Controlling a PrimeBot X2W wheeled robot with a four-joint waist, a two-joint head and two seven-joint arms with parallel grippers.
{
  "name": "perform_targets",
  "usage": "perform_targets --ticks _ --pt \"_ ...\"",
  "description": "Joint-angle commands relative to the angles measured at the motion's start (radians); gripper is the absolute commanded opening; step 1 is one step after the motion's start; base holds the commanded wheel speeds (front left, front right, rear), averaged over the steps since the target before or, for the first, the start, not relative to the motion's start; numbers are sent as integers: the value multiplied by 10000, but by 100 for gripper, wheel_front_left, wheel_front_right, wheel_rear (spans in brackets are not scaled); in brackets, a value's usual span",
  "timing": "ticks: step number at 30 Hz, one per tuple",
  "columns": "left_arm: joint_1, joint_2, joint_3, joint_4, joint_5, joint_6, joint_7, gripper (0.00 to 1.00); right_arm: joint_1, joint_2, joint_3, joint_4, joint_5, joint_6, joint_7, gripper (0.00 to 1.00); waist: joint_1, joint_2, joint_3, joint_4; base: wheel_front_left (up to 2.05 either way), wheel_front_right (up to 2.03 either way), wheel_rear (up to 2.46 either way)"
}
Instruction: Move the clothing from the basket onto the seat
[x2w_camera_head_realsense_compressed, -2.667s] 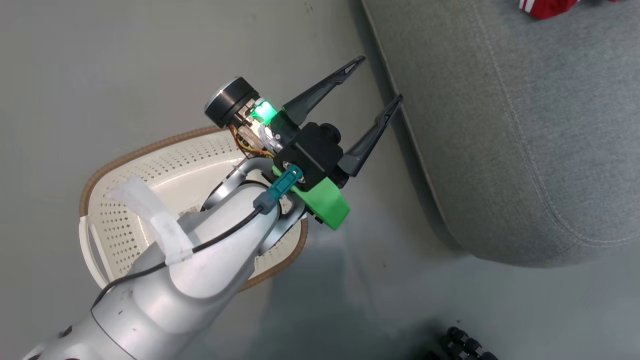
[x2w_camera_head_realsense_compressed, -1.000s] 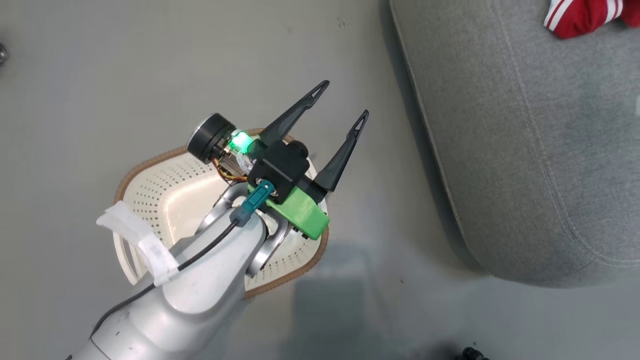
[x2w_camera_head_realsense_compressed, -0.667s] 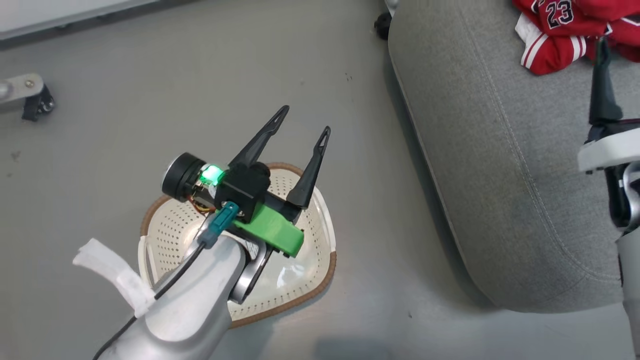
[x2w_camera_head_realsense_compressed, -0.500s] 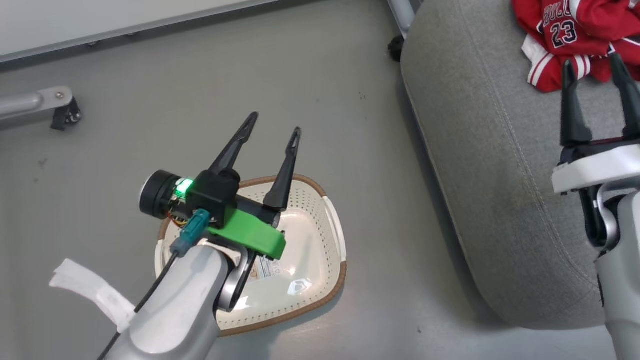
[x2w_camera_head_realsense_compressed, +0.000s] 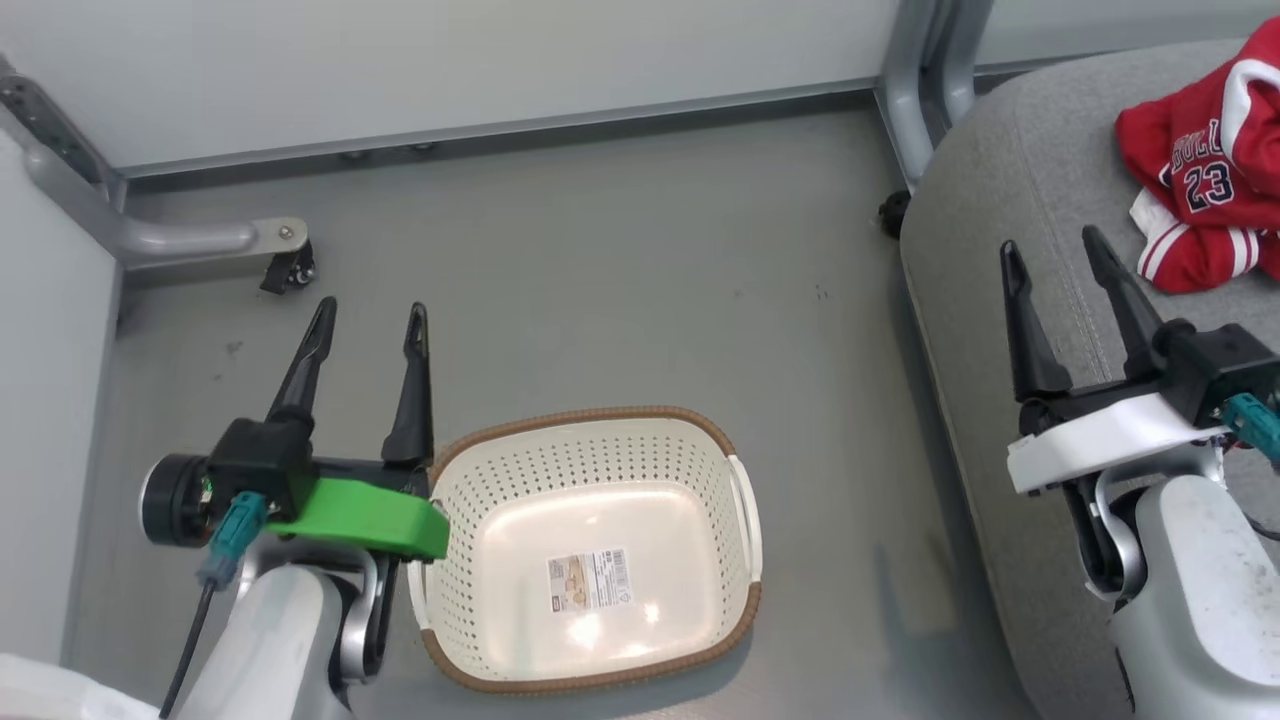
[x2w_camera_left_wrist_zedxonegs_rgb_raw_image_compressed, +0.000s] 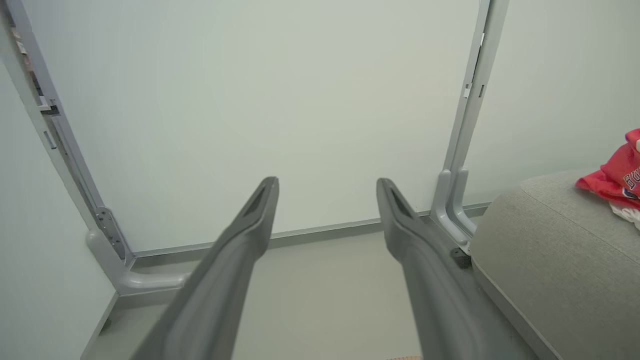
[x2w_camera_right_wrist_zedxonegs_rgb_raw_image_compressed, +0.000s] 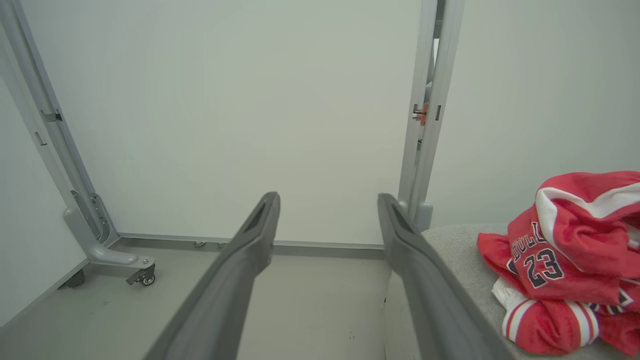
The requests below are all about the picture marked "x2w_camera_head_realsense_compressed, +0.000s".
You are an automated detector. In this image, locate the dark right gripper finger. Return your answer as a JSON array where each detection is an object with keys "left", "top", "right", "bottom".
[
  {"left": 1081, "top": 225, "right": 1169, "bottom": 383},
  {"left": 999, "top": 240, "right": 1074, "bottom": 403}
]

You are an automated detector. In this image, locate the printed basket sticker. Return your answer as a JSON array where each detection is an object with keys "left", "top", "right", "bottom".
[{"left": 545, "top": 546, "right": 636, "bottom": 614}]

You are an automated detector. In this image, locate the black sofa foot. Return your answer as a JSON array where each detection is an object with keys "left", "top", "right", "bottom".
[{"left": 877, "top": 189, "right": 914, "bottom": 240}]

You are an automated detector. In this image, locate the red basketball jersey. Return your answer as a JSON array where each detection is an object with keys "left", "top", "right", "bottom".
[{"left": 1115, "top": 17, "right": 1280, "bottom": 295}]

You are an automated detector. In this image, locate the grey fabric sofa seat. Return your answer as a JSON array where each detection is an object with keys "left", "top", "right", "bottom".
[{"left": 899, "top": 38, "right": 1280, "bottom": 720}]

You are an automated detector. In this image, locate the white perforated laundry basket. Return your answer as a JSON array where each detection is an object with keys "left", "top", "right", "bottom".
[{"left": 406, "top": 405, "right": 764, "bottom": 696}]

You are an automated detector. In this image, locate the grey metal frame leg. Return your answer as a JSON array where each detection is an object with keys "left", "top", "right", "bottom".
[{"left": 874, "top": 0, "right": 998, "bottom": 193}]

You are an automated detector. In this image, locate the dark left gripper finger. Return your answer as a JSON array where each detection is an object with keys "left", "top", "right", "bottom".
[
  {"left": 266, "top": 296, "right": 339, "bottom": 427},
  {"left": 381, "top": 302, "right": 436, "bottom": 469}
]

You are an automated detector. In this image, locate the black cable with teal plug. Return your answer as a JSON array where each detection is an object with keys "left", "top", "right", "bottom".
[
  {"left": 1221, "top": 392, "right": 1280, "bottom": 467},
  {"left": 158, "top": 491, "right": 272, "bottom": 720}
]

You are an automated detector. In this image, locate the white tape tag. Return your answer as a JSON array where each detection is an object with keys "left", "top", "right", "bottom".
[{"left": 0, "top": 652, "right": 161, "bottom": 720}]

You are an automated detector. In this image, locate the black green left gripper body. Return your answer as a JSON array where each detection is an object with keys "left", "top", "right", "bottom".
[{"left": 139, "top": 417, "right": 452, "bottom": 562}]

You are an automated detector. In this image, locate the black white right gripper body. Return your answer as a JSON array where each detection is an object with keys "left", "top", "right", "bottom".
[{"left": 1006, "top": 319, "right": 1280, "bottom": 497}]

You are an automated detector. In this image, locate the grey metal frame with caster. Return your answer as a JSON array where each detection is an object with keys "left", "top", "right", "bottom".
[{"left": 0, "top": 55, "right": 318, "bottom": 297}]

